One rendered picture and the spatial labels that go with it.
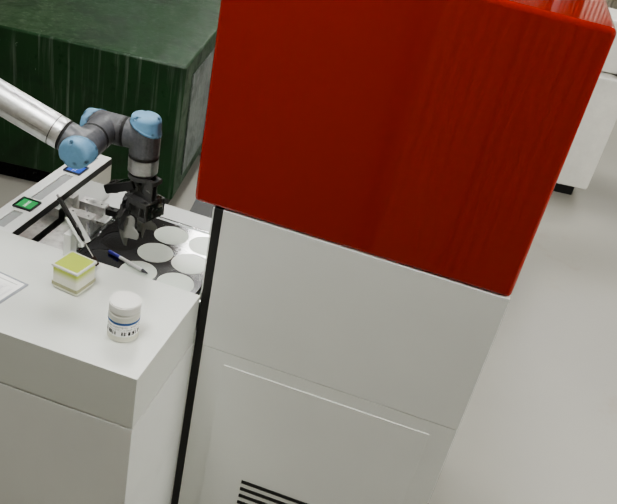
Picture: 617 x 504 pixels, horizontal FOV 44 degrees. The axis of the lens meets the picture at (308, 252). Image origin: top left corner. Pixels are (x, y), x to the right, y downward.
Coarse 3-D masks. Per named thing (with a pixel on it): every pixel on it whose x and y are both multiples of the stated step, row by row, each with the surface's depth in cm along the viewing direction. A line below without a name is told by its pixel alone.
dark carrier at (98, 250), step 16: (112, 224) 224; (160, 224) 229; (96, 240) 215; (112, 240) 217; (128, 240) 218; (144, 240) 220; (96, 256) 209; (112, 256) 210; (128, 256) 211; (160, 272) 208; (176, 272) 209
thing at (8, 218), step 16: (96, 160) 242; (48, 176) 228; (64, 176) 230; (80, 176) 231; (32, 192) 218; (48, 192) 221; (64, 192) 222; (0, 208) 208; (16, 208) 210; (0, 224) 203; (16, 224) 203
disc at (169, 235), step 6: (162, 228) 227; (168, 228) 228; (174, 228) 228; (156, 234) 224; (162, 234) 224; (168, 234) 225; (174, 234) 226; (180, 234) 226; (186, 234) 227; (162, 240) 222; (168, 240) 222; (174, 240) 223; (180, 240) 223; (186, 240) 224
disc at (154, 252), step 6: (144, 246) 217; (150, 246) 218; (156, 246) 218; (162, 246) 219; (138, 252) 214; (144, 252) 215; (150, 252) 215; (156, 252) 216; (162, 252) 216; (168, 252) 217; (144, 258) 212; (150, 258) 213; (156, 258) 213; (162, 258) 214; (168, 258) 214
